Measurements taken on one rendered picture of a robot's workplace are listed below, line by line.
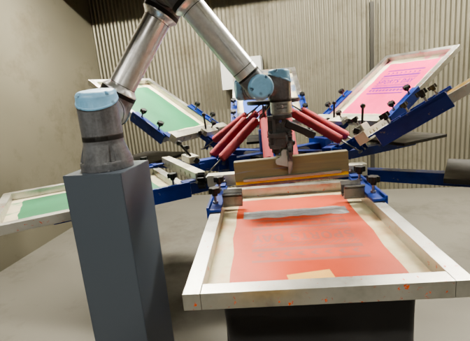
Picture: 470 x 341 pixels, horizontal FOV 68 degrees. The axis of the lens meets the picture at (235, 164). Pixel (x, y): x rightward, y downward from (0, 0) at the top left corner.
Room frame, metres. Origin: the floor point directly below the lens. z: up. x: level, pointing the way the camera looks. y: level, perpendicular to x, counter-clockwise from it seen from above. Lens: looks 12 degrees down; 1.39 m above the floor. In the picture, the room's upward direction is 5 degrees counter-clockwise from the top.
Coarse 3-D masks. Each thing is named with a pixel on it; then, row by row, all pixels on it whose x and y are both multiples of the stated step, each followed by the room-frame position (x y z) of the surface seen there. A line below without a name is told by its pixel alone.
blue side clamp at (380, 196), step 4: (364, 180) 1.30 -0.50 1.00; (368, 184) 1.25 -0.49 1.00; (364, 188) 1.22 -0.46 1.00; (368, 188) 1.21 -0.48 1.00; (376, 188) 1.18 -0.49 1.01; (364, 192) 1.18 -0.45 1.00; (368, 192) 1.16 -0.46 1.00; (376, 192) 1.16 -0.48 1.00; (380, 192) 1.13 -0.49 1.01; (368, 196) 1.14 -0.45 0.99; (372, 196) 1.12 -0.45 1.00; (376, 196) 1.11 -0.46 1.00; (380, 196) 1.11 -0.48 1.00; (384, 196) 1.10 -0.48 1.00; (372, 200) 1.10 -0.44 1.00; (376, 200) 1.09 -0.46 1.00; (380, 200) 1.09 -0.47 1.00; (384, 200) 1.09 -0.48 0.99
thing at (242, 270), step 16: (240, 208) 1.25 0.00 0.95; (256, 208) 1.23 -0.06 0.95; (272, 208) 1.22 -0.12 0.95; (288, 208) 1.20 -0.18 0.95; (240, 224) 1.09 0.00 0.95; (240, 240) 0.96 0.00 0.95; (240, 256) 0.86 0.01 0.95; (240, 272) 0.78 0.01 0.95; (256, 272) 0.77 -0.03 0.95; (272, 272) 0.77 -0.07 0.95; (288, 272) 0.76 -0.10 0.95; (304, 272) 0.75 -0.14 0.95
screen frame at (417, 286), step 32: (256, 192) 1.38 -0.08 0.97; (288, 192) 1.37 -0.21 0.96; (448, 256) 0.70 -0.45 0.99; (192, 288) 0.67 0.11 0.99; (224, 288) 0.66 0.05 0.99; (256, 288) 0.65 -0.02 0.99; (288, 288) 0.64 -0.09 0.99; (320, 288) 0.63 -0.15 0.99; (352, 288) 0.62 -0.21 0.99; (384, 288) 0.62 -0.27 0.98; (416, 288) 0.61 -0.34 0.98; (448, 288) 0.61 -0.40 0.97
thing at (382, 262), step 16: (352, 208) 1.14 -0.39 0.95; (352, 224) 1.01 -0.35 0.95; (368, 224) 0.99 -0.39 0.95; (368, 240) 0.89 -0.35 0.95; (384, 256) 0.79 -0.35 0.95; (336, 272) 0.74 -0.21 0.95; (352, 272) 0.73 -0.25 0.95; (368, 272) 0.73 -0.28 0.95; (384, 272) 0.72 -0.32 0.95; (400, 272) 0.72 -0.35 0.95
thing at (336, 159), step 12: (300, 156) 1.21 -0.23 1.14; (312, 156) 1.20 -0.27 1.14; (324, 156) 1.20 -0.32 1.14; (336, 156) 1.20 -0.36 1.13; (240, 168) 1.22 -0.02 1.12; (252, 168) 1.22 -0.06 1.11; (264, 168) 1.21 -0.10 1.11; (276, 168) 1.21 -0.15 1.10; (300, 168) 1.21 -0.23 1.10; (312, 168) 1.20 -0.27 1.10; (324, 168) 1.20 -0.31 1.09; (336, 168) 1.20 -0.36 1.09; (348, 168) 1.19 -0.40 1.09; (240, 180) 1.22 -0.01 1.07
